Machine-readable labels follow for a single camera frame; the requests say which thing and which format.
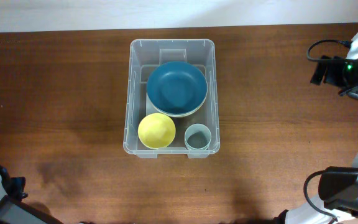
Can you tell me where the grey cup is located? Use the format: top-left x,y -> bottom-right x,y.
185,123 -> 212,150

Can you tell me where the cream plate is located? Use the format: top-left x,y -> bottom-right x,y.
147,92 -> 208,118

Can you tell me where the blue plate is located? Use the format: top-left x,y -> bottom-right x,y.
146,60 -> 208,115

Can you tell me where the yellow small bowl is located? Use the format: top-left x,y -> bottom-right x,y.
138,113 -> 176,149

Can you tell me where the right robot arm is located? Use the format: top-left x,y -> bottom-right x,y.
272,32 -> 358,224

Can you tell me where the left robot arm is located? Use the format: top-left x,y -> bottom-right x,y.
0,165 -> 61,224

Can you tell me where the clear plastic storage container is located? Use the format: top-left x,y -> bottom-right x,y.
123,39 -> 220,158

